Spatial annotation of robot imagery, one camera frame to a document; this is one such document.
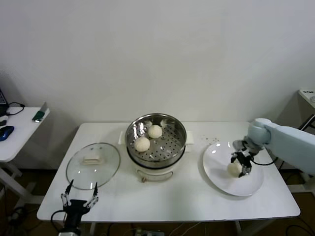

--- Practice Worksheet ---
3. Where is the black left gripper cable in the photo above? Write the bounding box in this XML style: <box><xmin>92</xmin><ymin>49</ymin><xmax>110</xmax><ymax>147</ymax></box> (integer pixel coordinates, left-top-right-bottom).
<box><xmin>51</xmin><ymin>210</ymin><xmax>67</xmax><ymax>229</ymax></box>

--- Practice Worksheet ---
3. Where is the steel steamer basket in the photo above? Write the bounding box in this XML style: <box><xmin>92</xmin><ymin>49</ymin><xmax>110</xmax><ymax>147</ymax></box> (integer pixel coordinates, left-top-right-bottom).
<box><xmin>119</xmin><ymin>113</ymin><xmax>195</xmax><ymax>167</ymax></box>

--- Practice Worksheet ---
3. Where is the black floor cable bundle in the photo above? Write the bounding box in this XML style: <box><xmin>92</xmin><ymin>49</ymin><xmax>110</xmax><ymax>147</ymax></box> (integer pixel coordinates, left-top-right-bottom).
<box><xmin>7</xmin><ymin>206</ymin><xmax>37</xmax><ymax>231</ymax></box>

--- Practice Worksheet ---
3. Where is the black rectangular bar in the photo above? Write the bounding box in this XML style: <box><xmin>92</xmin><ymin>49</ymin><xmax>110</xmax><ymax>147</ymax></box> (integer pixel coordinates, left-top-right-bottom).
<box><xmin>297</xmin><ymin>115</ymin><xmax>310</xmax><ymax>131</ymax></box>

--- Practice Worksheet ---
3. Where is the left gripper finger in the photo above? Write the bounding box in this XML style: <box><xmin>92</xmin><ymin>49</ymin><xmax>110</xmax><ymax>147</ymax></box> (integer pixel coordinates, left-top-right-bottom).
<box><xmin>83</xmin><ymin>182</ymin><xmax>99</xmax><ymax>208</ymax></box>
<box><xmin>61</xmin><ymin>179</ymin><xmax>74</xmax><ymax>207</ymax></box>

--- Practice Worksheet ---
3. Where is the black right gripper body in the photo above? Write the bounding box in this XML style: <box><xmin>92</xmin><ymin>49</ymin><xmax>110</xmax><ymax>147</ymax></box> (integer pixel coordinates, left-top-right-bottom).
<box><xmin>236</xmin><ymin>148</ymin><xmax>254</xmax><ymax>167</ymax></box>

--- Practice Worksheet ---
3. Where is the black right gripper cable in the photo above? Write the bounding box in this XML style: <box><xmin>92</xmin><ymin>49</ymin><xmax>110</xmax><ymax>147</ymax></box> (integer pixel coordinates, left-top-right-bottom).
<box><xmin>251</xmin><ymin>157</ymin><xmax>279</xmax><ymax>166</ymax></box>

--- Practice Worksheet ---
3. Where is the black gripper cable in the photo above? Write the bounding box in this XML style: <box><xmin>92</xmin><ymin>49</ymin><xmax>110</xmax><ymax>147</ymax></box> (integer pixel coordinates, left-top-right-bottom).
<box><xmin>51</xmin><ymin>210</ymin><xmax>67</xmax><ymax>229</ymax></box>
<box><xmin>251</xmin><ymin>157</ymin><xmax>279</xmax><ymax>166</ymax></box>

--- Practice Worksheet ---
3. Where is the white electric cooker base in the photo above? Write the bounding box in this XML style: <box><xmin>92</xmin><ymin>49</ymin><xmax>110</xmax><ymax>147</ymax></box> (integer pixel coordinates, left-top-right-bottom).
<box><xmin>129</xmin><ymin>152</ymin><xmax>184</xmax><ymax>184</ymax></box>

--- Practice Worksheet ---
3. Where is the green white handheld device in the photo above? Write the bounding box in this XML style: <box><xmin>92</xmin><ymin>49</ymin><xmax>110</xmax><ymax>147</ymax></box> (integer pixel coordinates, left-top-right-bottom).
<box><xmin>31</xmin><ymin>101</ymin><xmax>48</xmax><ymax>123</ymax></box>

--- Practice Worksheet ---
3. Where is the white side table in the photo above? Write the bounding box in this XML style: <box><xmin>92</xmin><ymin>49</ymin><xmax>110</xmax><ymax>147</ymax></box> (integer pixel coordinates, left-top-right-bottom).
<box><xmin>0</xmin><ymin>106</ymin><xmax>51</xmax><ymax>205</ymax></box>

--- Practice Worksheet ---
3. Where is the white round plate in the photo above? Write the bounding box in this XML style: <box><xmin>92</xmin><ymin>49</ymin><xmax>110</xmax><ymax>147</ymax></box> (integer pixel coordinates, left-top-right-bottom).
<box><xmin>202</xmin><ymin>142</ymin><xmax>265</xmax><ymax>197</ymax></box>

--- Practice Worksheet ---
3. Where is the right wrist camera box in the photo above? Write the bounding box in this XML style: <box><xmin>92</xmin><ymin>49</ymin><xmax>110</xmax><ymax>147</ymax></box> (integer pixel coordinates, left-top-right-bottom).
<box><xmin>232</xmin><ymin>139</ymin><xmax>247</xmax><ymax>149</ymax></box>

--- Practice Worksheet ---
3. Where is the black laptop cable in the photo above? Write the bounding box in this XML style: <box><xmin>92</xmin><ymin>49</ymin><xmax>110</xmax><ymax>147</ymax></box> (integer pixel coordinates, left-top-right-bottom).
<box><xmin>6</xmin><ymin>102</ymin><xmax>26</xmax><ymax>116</ymax></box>

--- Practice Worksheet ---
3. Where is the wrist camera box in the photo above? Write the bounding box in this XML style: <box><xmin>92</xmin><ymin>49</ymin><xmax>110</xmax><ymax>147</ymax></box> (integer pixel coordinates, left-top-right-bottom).
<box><xmin>58</xmin><ymin>227</ymin><xmax>81</xmax><ymax>236</ymax></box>
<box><xmin>232</xmin><ymin>139</ymin><xmax>247</xmax><ymax>149</ymax></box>

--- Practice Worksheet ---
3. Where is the white floor power strip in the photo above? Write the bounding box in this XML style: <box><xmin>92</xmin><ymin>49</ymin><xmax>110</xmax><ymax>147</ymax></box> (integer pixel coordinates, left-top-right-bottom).
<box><xmin>134</xmin><ymin>228</ymin><xmax>165</xmax><ymax>236</ymax></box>

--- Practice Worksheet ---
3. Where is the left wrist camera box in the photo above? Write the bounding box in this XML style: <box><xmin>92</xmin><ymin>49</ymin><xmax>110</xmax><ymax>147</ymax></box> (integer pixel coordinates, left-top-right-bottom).
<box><xmin>58</xmin><ymin>227</ymin><xmax>81</xmax><ymax>236</ymax></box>

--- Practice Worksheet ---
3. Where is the white steamed baozi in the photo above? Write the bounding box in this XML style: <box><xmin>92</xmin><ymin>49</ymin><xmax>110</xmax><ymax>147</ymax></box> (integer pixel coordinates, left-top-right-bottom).
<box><xmin>148</xmin><ymin>124</ymin><xmax>163</xmax><ymax>139</ymax></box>
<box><xmin>134</xmin><ymin>137</ymin><xmax>151</xmax><ymax>152</ymax></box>
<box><xmin>227</xmin><ymin>162</ymin><xmax>243</xmax><ymax>177</ymax></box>

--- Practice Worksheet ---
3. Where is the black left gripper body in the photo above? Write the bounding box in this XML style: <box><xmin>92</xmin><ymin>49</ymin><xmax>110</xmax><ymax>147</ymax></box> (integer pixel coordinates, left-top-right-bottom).
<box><xmin>63</xmin><ymin>200</ymin><xmax>91</xmax><ymax>228</ymax></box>

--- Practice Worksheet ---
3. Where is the glass lid white handle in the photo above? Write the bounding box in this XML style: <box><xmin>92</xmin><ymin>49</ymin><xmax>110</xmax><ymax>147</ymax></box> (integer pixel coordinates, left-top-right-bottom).
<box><xmin>66</xmin><ymin>142</ymin><xmax>122</xmax><ymax>190</ymax></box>

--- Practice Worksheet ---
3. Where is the blue computer mouse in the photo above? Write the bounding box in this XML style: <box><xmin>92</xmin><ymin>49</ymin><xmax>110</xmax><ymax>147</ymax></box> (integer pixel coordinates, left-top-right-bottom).
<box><xmin>0</xmin><ymin>125</ymin><xmax>15</xmax><ymax>142</ymax></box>

